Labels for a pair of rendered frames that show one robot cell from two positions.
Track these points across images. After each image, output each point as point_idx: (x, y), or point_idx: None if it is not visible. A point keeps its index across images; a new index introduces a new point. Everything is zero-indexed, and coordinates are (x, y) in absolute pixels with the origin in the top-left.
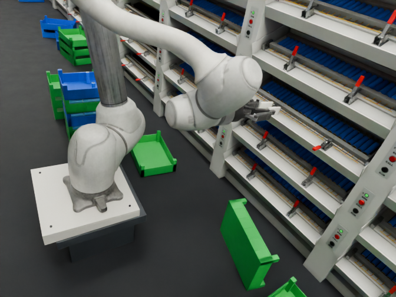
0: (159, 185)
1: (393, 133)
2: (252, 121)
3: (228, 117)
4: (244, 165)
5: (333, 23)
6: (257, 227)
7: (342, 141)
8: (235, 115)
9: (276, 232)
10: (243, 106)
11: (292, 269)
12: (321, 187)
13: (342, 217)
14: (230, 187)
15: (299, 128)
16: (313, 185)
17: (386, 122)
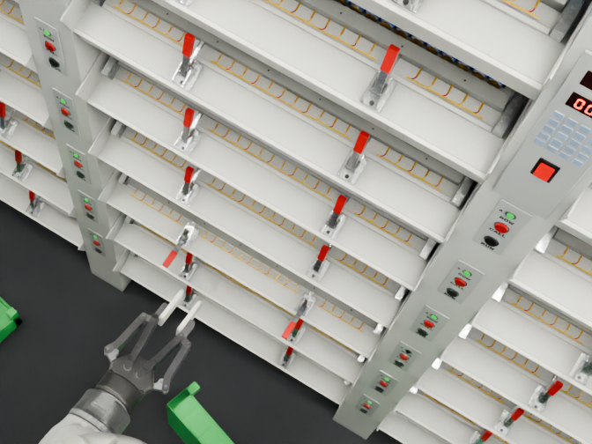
0: (7, 380)
1: (394, 333)
2: (163, 393)
3: (122, 431)
4: (166, 276)
5: (245, 166)
6: (236, 381)
7: (329, 295)
8: (130, 411)
9: (272, 373)
10: (135, 369)
11: (316, 439)
12: (321, 336)
13: (364, 388)
14: (154, 303)
15: (249, 271)
16: (308, 335)
17: (381, 313)
